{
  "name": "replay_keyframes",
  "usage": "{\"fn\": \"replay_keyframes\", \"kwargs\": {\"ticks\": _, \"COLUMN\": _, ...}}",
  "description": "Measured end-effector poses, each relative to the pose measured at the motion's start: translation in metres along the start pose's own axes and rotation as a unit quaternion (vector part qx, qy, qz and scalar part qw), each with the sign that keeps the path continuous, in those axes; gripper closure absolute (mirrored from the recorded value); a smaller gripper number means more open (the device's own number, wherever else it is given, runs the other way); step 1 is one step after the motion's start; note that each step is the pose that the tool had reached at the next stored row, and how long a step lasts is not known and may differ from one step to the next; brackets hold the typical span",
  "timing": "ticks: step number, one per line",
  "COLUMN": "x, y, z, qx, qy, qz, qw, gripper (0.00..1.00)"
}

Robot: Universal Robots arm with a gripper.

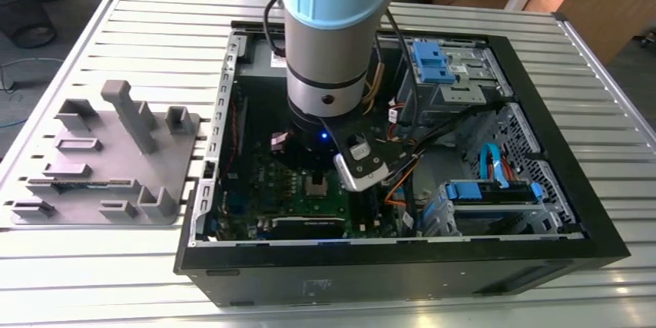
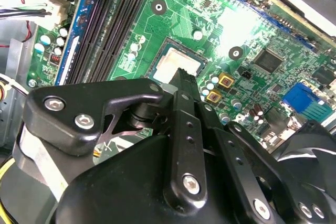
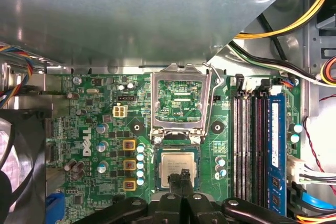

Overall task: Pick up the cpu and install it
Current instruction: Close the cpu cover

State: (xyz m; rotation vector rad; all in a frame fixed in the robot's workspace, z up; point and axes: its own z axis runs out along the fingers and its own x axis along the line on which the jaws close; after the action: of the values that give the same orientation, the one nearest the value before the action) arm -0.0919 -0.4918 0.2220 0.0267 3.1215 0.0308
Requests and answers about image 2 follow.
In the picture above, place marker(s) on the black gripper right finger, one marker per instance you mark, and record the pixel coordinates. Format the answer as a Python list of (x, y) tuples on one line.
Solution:
[(236, 161)]

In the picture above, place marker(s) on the CPU with silver top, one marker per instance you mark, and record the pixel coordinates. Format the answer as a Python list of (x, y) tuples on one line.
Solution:
[(178, 58)]

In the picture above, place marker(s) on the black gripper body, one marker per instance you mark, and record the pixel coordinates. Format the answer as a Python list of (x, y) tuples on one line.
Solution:
[(118, 195)]

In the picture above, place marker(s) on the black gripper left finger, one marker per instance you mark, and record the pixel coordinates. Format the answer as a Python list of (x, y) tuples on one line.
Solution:
[(186, 155)]

